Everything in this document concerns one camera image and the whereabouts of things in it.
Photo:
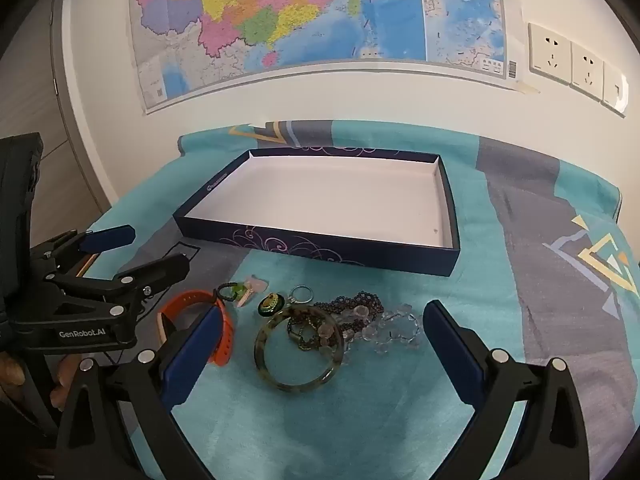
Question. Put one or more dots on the teal and grey printed blanket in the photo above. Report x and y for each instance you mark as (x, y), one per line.
(400, 410)

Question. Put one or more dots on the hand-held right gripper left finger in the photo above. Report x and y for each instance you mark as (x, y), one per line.
(192, 355)

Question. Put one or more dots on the small clear plastic packet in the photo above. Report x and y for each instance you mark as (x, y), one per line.
(255, 285)

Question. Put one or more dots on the white wall socket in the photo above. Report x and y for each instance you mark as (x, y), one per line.
(615, 90)
(550, 52)
(587, 72)

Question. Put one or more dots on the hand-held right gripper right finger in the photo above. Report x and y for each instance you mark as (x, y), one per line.
(450, 355)

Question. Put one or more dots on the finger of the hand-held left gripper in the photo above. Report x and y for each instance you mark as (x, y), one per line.
(155, 270)
(107, 238)

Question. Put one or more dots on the colourful wall map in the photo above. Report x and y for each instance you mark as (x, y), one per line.
(300, 10)

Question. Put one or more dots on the orange smartwatch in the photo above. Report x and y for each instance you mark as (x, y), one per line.
(229, 335)

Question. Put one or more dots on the small green clip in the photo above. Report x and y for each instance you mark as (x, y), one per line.
(244, 290)

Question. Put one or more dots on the mottled olive bangle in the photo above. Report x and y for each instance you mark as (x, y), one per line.
(300, 387)

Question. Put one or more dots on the white shallow tray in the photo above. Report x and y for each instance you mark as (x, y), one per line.
(325, 200)

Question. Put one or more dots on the person's left hand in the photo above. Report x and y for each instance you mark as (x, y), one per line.
(62, 390)

